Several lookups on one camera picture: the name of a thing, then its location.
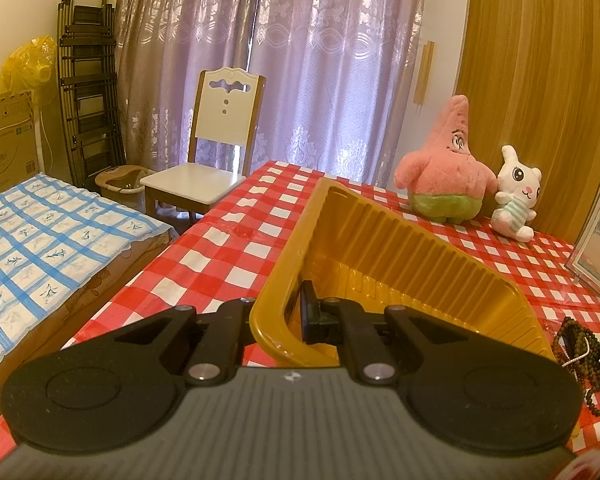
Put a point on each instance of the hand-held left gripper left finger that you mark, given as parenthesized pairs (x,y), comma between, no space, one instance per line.
(230,325)

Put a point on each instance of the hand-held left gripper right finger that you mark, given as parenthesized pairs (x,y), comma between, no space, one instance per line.
(310,315)

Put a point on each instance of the yellow plastic tray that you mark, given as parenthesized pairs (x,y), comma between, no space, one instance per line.
(380,240)

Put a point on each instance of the red checkered tablecloth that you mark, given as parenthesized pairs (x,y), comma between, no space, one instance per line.
(240,240)

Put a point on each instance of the beige plastic basin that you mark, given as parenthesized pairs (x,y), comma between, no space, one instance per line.
(117,185)

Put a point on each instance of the pink starfish plush toy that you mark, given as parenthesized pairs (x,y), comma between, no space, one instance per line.
(445,170)

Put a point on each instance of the blue checked bed sheet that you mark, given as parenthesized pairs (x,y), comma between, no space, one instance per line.
(40,240)

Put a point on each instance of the white wooden chair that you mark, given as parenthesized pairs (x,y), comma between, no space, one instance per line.
(225,110)

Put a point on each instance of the white rabbit plush toy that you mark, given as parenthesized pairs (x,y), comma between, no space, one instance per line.
(515,180)

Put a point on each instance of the purple patterned curtain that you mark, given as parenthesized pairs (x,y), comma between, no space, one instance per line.
(320,60)

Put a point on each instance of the black folding rack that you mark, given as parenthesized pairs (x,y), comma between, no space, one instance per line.
(87,85)

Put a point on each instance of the brown cardboard box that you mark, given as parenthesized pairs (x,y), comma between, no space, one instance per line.
(5,145)

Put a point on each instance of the yellow plastic bag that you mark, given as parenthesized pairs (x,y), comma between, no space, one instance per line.
(27,65)

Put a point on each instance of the wooden wardrobe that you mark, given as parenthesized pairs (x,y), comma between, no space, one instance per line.
(540,60)

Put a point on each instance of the wooden wall hanging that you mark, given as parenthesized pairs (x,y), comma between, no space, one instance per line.
(422,75)

